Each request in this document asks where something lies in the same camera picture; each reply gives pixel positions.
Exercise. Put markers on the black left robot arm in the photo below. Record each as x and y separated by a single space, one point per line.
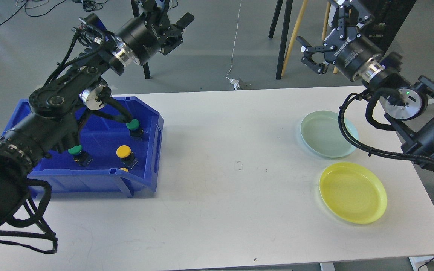
60 109

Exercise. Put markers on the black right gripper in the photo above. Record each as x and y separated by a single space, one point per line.
352 54

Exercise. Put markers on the yellow plate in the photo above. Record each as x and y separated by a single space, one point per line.
353 193

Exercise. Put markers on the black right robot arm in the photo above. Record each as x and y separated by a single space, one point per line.
414 40

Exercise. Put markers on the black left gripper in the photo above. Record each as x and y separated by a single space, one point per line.
151 32

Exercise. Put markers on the black cabinet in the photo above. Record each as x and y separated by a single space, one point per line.
389 16

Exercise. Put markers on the black stand legs centre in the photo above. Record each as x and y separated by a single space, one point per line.
287 5

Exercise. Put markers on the light green plate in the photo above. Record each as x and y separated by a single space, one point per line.
321 134

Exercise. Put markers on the wooden stand legs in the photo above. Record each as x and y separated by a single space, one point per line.
297 25

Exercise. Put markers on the blue plastic bin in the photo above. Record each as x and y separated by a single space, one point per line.
101 138

